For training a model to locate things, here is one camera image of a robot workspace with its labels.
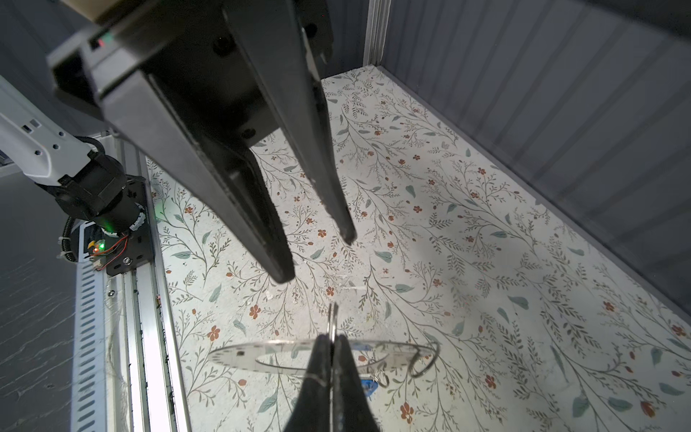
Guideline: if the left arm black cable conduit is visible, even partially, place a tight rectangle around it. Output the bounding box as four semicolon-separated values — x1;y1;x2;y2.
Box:
58;215;79;263

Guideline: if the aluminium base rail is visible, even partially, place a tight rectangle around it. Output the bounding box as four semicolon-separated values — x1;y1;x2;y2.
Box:
113;139;192;431

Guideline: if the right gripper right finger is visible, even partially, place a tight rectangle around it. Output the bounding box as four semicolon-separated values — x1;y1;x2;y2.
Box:
331;335;379;432

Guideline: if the blue key tag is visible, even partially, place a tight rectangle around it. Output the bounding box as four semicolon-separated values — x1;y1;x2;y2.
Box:
361;379;379;398

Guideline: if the small split ring on disc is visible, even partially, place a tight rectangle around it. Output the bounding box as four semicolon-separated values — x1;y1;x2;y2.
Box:
406;341;441;379

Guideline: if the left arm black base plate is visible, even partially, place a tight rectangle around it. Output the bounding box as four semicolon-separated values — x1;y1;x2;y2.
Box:
84;176;155;276

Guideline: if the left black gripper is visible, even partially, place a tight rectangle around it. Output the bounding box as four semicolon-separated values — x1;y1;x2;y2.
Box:
47;1;357;284

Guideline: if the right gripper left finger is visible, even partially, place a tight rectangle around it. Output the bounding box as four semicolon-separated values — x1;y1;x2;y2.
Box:
284;335;332;432

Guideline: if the white perforated vent strip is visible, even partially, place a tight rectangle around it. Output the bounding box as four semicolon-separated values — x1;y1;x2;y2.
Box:
70;222;107;431

